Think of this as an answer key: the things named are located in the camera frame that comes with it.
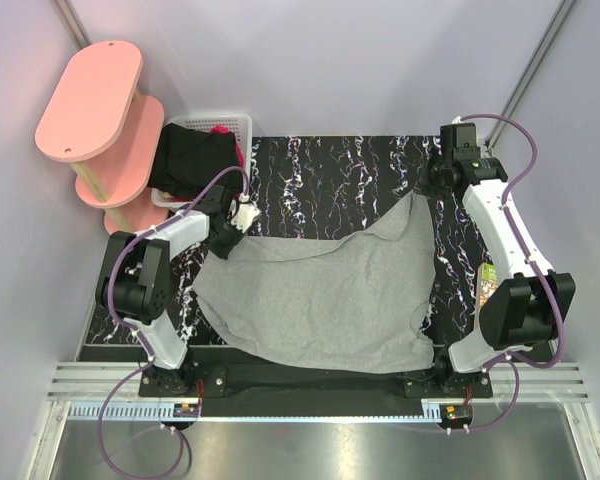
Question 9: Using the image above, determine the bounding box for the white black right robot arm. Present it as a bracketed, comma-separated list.
[416, 114, 576, 397]

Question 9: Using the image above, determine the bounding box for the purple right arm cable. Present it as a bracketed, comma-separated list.
[397, 113, 569, 434]

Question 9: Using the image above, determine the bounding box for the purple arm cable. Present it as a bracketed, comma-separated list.
[397, 113, 569, 434]
[97, 166, 251, 477]

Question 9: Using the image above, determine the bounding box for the grey t shirt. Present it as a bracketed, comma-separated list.
[193, 193, 435, 374]

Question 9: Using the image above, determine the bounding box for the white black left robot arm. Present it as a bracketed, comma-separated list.
[95, 186, 260, 396]

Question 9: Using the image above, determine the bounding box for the aluminium frame rail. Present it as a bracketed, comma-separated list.
[26, 360, 600, 479]

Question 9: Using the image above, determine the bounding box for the black t shirt in basket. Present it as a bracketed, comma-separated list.
[148, 123, 239, 199]

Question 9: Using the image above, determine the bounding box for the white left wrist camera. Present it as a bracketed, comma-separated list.
[230, 194, 261, 233]

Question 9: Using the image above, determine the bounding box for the pink three tier shelf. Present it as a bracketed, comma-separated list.
[35, 40, 167, 233]

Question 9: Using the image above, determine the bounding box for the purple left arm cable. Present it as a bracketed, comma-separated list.
[97, 166, 251, 477]

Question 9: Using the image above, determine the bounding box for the white perforated plastic basket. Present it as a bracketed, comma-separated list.
[148, 114, 252, 210]

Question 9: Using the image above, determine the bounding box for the green picture book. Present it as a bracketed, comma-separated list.
[474, 263, 499, 328]

